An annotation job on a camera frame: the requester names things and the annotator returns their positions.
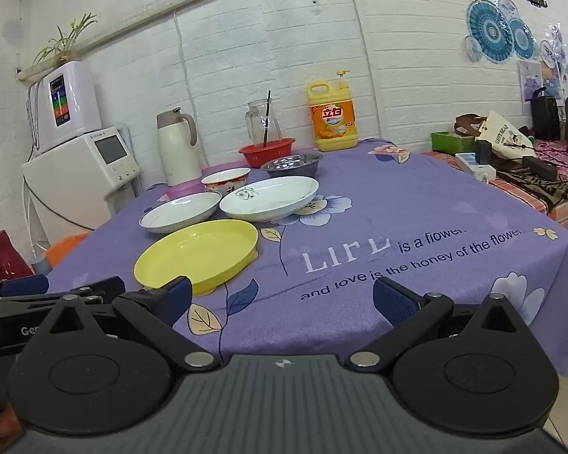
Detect white power strip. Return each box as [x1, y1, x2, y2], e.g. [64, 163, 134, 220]
[454, 151, 498, 183]

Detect white wall pipe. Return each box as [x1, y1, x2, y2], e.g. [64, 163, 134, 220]
[16, 0, 348, 81]

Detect green potted plant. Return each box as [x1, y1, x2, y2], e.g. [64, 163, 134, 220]
[31, 13, 98, 69]

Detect brown bag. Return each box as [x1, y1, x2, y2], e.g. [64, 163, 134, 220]
[454, 113, 490, 139]

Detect stainless steel bowl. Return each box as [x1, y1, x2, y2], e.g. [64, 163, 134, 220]
[260, 152, 323, 179]

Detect white printed tote bag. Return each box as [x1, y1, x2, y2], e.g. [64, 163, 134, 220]
[476, 110, 535, 159]

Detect white water dispenser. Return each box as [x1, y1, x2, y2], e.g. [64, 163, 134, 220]
[21, 123, 143, 247]

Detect red patterned ceramic bowl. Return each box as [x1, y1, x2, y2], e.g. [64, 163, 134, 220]
[201, 167, 251, 198]

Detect black rectangular box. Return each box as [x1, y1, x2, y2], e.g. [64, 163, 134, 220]
[522, 155, 558, 181]

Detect yellow detergent bottle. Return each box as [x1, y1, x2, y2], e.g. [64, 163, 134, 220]
[307, 70, 359, 152]

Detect purple floral tablecloth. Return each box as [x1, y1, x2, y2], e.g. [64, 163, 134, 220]
[45, 138, 568, 379]

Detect white water purifier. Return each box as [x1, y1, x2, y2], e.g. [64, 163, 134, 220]
[27, 61, 102, 154]

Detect red plastic basket bowl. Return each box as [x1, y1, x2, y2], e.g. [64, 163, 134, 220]
[239, 137, 296, 168]

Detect black speaker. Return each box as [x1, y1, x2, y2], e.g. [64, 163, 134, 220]
[530, 87, 562, 141]

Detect wall poster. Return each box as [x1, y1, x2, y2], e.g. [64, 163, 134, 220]
[518, 59, 564, 105]

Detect orange plastic stool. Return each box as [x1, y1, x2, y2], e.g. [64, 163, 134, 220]
[45, 233, 92, 268]

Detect metal flexible hose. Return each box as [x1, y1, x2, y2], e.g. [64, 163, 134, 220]
[27, 81, 41, 152]

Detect white plate with flower print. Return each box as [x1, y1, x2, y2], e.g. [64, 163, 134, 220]
[219, 176, 320, 222]

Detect translucent pink plastic bowl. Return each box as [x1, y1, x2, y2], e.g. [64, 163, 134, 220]
[165, 180, 218, 202]

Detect plain white plate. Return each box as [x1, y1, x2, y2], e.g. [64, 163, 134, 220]
[139, 192, 223, 234]

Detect white thermos jug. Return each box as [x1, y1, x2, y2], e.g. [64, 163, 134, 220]
[156, 107, 203, 187]

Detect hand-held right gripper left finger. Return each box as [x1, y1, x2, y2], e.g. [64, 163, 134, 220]
[40, 275, 221, 372]

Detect large blue paper fan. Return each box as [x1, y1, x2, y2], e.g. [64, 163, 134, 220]
[466, 0, 514, 64]

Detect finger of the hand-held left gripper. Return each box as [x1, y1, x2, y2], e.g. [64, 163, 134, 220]
[59, 276, 126, 305]
[0, 274, 51, 300]

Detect medium blue paper fan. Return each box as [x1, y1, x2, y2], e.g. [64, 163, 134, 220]
[506, 18, 535, 60]

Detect red thermos flask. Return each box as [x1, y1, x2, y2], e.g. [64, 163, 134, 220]
[0, 230, 35, 285]

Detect clear glass pitcher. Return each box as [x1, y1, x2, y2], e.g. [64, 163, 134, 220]
[245, 99, 284, 147]

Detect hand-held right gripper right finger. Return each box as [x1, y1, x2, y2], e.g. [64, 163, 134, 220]
[345, 277, 531, 372]

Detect yellow plastic plate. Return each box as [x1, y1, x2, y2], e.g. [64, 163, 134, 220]
[133, 220, 259, 296]

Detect green box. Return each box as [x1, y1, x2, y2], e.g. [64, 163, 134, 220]
[431, 131, 476, 153]

